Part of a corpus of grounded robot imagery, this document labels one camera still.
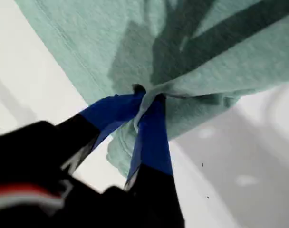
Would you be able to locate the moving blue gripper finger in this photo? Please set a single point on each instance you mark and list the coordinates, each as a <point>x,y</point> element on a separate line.
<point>111,111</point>

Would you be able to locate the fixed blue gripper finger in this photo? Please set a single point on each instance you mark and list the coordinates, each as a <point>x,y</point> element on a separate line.
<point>154,142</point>

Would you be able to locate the pale green T-shirt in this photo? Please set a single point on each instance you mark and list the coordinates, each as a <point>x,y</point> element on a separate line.
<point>87,47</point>

